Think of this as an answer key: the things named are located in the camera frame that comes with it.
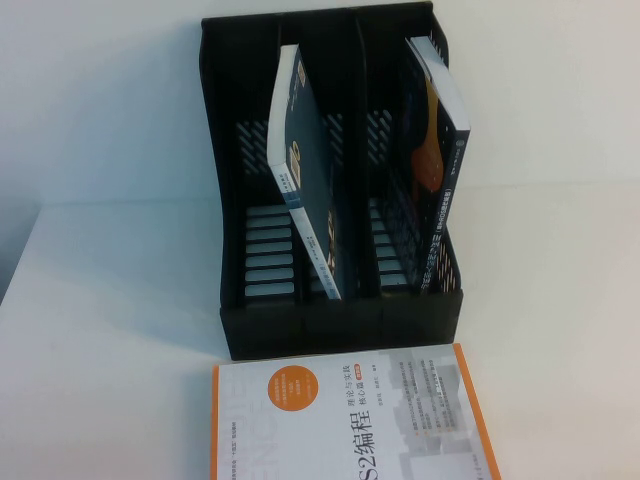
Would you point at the white orange ROS2 book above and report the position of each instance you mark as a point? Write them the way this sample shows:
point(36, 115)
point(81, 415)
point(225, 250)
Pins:
point(350, 425)

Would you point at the dark blue book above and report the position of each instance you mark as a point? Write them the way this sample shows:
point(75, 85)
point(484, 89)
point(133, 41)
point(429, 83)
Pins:
point(310, 150)

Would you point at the black plastic book stand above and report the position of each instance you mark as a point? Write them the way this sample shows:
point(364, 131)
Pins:
point(260, 330)

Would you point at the black book with orange picture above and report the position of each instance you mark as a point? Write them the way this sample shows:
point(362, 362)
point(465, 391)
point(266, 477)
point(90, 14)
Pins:
point(452, 200)

